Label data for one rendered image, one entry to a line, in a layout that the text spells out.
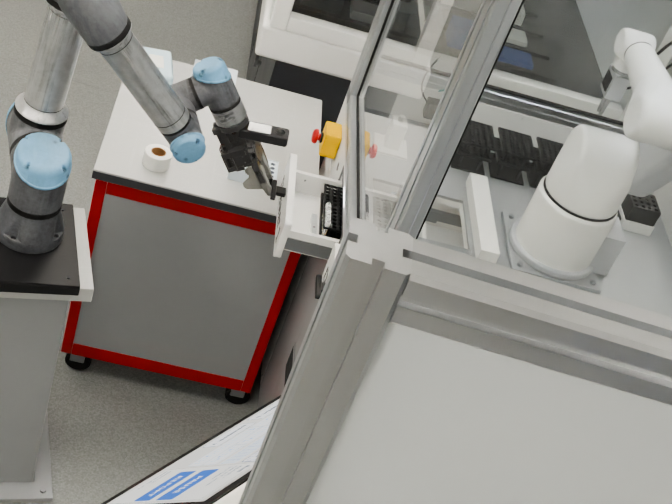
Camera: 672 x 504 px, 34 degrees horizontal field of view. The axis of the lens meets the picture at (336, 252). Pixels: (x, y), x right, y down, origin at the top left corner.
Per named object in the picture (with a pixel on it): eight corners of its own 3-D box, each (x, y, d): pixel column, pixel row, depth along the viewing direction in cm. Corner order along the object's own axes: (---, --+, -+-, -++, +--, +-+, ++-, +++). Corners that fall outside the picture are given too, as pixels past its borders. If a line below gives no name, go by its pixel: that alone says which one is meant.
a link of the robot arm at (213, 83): (186, 63, 246) (221, 49, 246) (204, 104, 252) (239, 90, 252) (189, 78, 240) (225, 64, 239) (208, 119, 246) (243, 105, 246)
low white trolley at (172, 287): (51, 374, 319) (93, 169, 273) (91, 242, 367) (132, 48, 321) (245, 416, 329) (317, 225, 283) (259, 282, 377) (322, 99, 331)
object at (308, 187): (282, 250, 259) (289, 230, 255) (287, 186, 279) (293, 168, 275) (441, 289, 266) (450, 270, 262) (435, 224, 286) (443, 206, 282)
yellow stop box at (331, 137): (316, 155, 293) (323, 133, 289) (316, 140, 298) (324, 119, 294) (334, 160, 294) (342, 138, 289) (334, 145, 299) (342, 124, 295)
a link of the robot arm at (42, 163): (8, 214, 231) (18, 164, 223) (4, 172, 240) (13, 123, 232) (66, 217, 236) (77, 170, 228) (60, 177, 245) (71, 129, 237)
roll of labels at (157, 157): (144, 171, 278) (147, 159, 276) (140, 155, 283) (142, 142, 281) (171, 173, 281) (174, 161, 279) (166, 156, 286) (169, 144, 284)
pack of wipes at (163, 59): (171, 91, 310) (174, 78, 307) (137, 85, 307) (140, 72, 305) (169, 63, 321) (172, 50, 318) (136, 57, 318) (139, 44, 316)
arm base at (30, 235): (1, 255, 235) (7, 222, 229) (-14, 208, 244) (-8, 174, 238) (70, 252, 243) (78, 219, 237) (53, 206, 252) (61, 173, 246)
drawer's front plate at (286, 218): (272, 257, 258) (285, 222, 252) (279, 186, 281) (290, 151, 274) (280, 259, 259) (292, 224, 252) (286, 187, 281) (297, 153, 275)
